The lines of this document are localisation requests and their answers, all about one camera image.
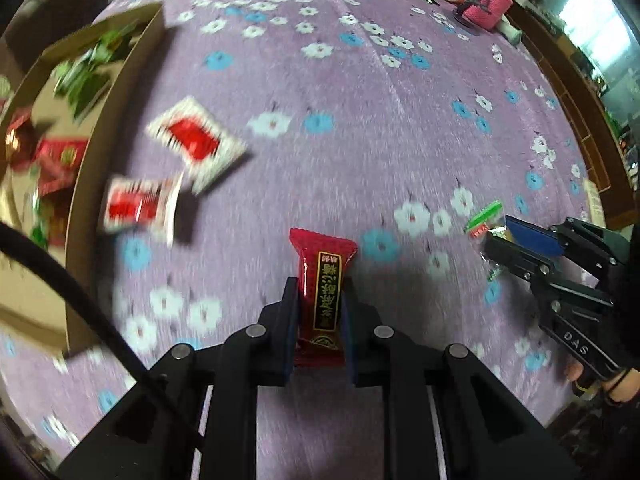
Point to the person's right hand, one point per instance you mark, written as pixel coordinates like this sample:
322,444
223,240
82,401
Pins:
622,390

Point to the pile of green snack packets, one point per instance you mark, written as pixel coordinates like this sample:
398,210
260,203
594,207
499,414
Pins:
85,80

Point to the cardboard box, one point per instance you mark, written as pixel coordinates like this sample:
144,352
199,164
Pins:
82,240

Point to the dark red triangular snack packet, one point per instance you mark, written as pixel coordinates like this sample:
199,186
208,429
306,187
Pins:
20,142

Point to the small white red snack packet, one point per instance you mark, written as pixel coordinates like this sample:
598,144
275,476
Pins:
135,205

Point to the clear green-edged snack packet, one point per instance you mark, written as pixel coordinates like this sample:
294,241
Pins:
482,217

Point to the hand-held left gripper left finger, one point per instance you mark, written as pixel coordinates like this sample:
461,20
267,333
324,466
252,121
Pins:
290,335

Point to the small white green bottle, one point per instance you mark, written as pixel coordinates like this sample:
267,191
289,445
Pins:
512,30

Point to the large white red snack packet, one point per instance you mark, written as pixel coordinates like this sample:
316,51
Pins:
192,137

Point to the purple floral blanket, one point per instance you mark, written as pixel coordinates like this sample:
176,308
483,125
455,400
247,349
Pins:
350,160

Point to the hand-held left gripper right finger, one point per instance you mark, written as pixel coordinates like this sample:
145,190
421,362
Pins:
349,340

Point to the long red snack packet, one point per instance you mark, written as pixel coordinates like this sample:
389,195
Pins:
325,280

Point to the wooden bed frame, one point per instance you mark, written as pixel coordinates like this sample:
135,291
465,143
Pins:
575,90

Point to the bright red pillow snack packet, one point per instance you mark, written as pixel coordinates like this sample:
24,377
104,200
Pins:
55,160

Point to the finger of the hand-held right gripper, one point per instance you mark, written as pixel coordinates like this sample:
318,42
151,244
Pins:
532,235
520,260

